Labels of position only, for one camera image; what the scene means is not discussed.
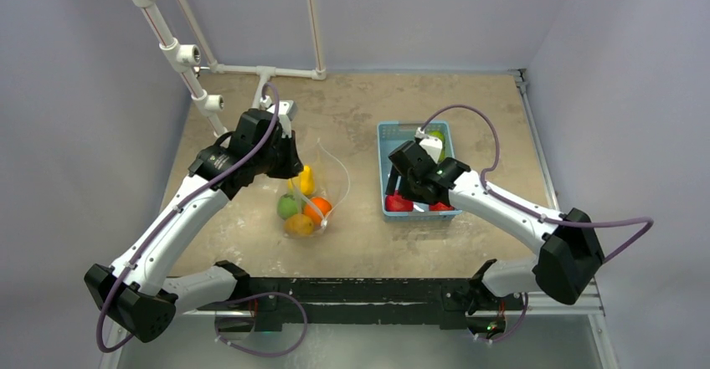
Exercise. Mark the white pipe frame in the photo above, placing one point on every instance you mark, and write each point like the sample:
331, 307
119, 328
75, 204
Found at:
186, 59

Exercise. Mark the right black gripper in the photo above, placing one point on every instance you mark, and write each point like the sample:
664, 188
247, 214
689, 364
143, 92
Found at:
407, 176

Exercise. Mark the green pear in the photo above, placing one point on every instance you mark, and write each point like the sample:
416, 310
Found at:
439, 135

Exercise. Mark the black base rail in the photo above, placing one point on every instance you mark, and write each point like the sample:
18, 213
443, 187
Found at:
449, 303

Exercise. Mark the aluminium frame rail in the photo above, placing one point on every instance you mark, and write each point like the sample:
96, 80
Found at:
573, 247

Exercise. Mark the orange mango fruit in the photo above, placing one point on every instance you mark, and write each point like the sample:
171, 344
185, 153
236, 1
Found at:
299, 225

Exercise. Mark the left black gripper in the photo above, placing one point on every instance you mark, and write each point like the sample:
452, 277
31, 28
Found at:
294, 164

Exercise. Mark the red apple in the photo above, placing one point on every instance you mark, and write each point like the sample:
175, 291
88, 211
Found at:
397, 204

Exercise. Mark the clear zip top bag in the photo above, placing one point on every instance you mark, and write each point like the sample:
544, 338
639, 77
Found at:
332, 178

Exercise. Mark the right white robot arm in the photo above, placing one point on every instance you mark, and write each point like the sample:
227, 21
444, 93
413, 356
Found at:
527, 223

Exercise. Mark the light blue plastic basket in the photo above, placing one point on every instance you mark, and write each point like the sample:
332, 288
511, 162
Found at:
392, 134

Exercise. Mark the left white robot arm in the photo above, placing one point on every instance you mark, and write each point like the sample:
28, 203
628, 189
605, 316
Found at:
135, 291

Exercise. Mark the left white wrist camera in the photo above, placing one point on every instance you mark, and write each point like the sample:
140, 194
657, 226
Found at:
286, 111

